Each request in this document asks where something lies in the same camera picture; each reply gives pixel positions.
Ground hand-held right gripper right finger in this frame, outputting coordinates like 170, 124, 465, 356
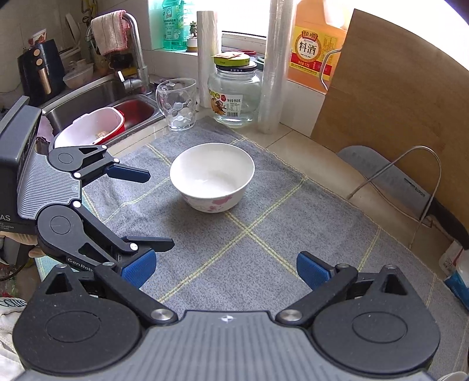
275, 252, 418, 326

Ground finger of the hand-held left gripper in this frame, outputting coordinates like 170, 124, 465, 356
73, 144, 152, 184
66, 203, 175, 272

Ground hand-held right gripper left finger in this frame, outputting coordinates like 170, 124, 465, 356
35, 249, 179, 328

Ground white pink-flower bowl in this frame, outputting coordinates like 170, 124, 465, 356
169, 143, 256, 214

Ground person's left hand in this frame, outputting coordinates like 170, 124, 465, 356
0, 232, 43, 259

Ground grey checked towel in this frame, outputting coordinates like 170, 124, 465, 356
82, 116, 469, 381

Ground white and pink basin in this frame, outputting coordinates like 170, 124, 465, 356
54, 107, 125, 149

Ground red basin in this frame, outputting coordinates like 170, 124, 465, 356
112, 98, 160, 130

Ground clear glass cup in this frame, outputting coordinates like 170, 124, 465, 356
156, 78, 198, 132

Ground steel sink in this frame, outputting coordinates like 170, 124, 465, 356
40, 75, 165, 147

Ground white lidded bowl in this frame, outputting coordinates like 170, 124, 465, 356
62, 63, 95, 89

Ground black air fryer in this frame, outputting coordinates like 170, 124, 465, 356
17, 40, 67, 107

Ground steel kitchen knife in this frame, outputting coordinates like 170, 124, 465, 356
336, 145, 469, 239

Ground steel faucet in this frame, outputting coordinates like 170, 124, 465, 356
86, 13, 151, 94

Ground glass jar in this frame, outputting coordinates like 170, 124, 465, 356
207, 51, 264, 127

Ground striped dish cloth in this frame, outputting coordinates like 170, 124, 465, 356
90, 10, 130, 56

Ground person's white clothing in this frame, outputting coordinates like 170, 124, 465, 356
0, 293, 37, 381

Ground white and blue salt bag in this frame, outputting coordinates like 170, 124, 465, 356
439, 240, 469, 308

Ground white paper roll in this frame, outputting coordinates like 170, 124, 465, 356
197, 10, 220, 108

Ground small potted plant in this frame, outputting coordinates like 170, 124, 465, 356
186, 21, 200, 52

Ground green dish soap bottle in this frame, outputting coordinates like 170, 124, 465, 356
162, 0, 187, 51

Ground clear plastic wrap roll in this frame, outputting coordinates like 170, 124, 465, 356
257, 0, 295, 135

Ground wooden cutting board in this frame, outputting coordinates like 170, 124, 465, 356
310, 8, 469, 242

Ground orange cooking wine bottle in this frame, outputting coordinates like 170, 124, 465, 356
287, 0, 349, 92

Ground metal wire rack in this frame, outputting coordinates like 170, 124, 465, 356
318, 47, 442, 250

